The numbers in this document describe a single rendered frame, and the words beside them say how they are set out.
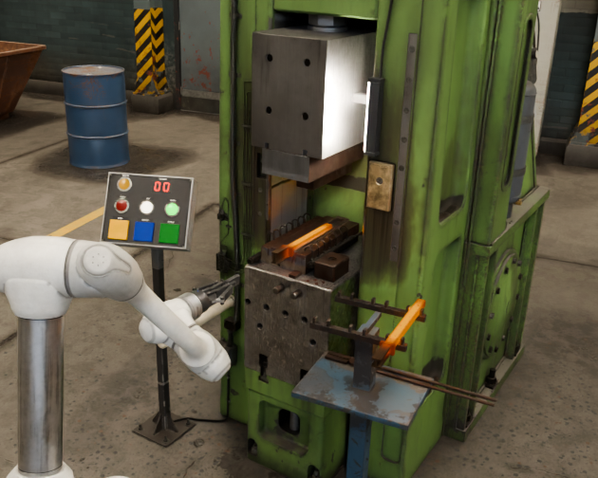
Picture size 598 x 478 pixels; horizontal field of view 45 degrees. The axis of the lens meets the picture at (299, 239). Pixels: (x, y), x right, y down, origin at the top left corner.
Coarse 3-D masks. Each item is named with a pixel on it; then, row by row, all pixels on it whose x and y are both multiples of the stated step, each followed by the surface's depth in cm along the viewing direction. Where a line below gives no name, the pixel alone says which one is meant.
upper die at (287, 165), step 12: (360, 144) 285; (264, 156) 263; (276, 156) 260; (288, 156) 258; (300, 156) 255; (336, 156) 270; (348, 156) 279; (360, 156) 287; (264, 168) 265; (276, 168) 262; (288, 168) 259; (300, 168) 257; (312, 168) 257; (324, 168) 264; (336, 168) 272; (300, 180) 258; (312, 180) 259
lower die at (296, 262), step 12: (336, 216) 304; (300, 228) 296; (312, 228) 294; (336, 228) 294; (348, 228) 295; (276, 240) 283; (288, 240) 281; (312, 240) 279; (324, 240) 282; (264, 252) 277; (300, 252) 270; (288, 264) 273; (300, 264) 270
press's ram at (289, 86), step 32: (256, 32) 249; (288, 32) 251; (320, 32) 254; (352, 32) 257; (256, 64) 253; (288, 64) 246; (320, 64) 240; (352, 64) 254; (256, 96) 257; (288, 96) 250; (320, 96) 243; (352, 96) 258; (256, 128) 261; (288, 128) 254; (320, 128) 247; (352, 128) 265
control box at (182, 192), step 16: (112, 176) 284; (128, 176) 284; (144, 176) 283; (160, 176) 283; (176, 176) 282; (112, 192) 283; (128, 192) 283; (144, 192) 282; (160, 192) 281; (176, 192) 281; (192, 192) 281; (112, 208) 282; (128, 208) 282; (160, 208) 281; (192, 208) 283; (176, 224) 279; (192, 224) 284; (112, 240) 281; (128, 240) 280
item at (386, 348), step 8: (416, 304) 240; (424, 304) 243; (408, 312) 234; (416, 312) 235; (408, 320) 230; (400, 328) 224; (408, 328) 229; (392, 336) 220; (400, 336) 221; (384, 344) 214; (392, 344) 214; (376, 352) 210; (384, 352) 210; (392, 352) 214; (376, 360) 207; (384, 360) 210
